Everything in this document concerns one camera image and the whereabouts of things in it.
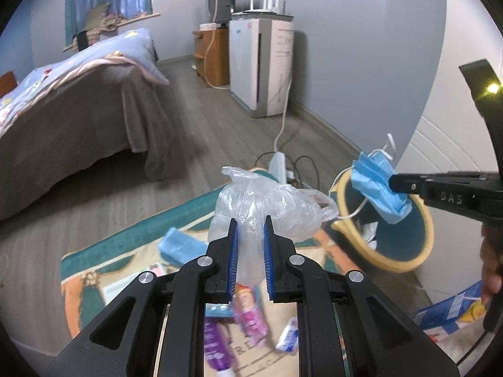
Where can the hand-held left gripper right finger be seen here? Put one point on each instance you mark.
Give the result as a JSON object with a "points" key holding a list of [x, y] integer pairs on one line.
{"points": [[269, 259]]}

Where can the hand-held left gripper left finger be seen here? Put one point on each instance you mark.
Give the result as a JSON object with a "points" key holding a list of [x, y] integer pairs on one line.
{"points": [[232, 259]]}

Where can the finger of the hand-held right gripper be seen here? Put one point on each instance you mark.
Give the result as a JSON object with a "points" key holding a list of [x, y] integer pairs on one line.
{"points": [[406, 182]]}

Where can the blue face mask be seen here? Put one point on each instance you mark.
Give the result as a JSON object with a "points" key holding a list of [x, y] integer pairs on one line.
{"points": [[377, 184], [180, 245]]}

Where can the clear plastic bag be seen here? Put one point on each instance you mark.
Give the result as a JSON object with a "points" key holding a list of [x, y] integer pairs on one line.
{"points": [[275, 204]]}

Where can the teal bin with yellow rim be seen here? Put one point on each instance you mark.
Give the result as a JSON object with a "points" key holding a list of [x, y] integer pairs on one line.
{"points": [[397, 243]]}

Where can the person's right hand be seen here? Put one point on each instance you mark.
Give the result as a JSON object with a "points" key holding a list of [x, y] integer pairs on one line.
{"points": [[491, 267]]}

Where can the white panelled door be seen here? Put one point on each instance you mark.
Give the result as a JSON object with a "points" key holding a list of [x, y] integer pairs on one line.
{"points": [[444, 145]]}

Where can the pink wrapper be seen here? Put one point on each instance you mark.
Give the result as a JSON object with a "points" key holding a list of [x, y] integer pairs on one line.
{"points": [[251, 318]]}

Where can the small blue white sachet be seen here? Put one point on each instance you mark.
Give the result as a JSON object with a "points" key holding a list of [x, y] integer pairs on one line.
{"points": [[287, 335]]}

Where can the purple packet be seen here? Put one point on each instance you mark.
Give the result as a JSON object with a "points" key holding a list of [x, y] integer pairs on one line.
{"points": [[218, 345]]}

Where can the white power strip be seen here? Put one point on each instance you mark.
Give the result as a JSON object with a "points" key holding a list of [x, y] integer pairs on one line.
{"points": [[279, 167]]}

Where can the blue printed packet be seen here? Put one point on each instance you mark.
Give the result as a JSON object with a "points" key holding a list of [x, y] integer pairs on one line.
{"points": [[452, 310]]}

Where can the white air purifier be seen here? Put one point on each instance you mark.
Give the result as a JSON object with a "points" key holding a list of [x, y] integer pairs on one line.
{"points": [[259, 63]]}

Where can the wooden cabinet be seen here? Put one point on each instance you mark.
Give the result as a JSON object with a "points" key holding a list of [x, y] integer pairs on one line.
{"points": [[218, 59]]}

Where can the white router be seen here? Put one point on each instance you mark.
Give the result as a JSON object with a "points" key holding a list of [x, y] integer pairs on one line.
{"points": [[263, 11]]}

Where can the small white box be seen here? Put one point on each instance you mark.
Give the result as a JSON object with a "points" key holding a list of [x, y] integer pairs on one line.
{"points": [[208, 26]]}

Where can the blue patterned quilt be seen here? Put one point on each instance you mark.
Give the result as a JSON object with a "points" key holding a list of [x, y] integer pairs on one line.
{"points": [[78, 66]]}

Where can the plaid cloth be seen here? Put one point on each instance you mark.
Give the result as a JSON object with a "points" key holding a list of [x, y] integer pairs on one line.
{"points": [[104, 23]]}

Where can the wooden headboard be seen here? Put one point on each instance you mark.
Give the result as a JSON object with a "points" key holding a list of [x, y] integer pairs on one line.
{"points": [[7, 84]]}

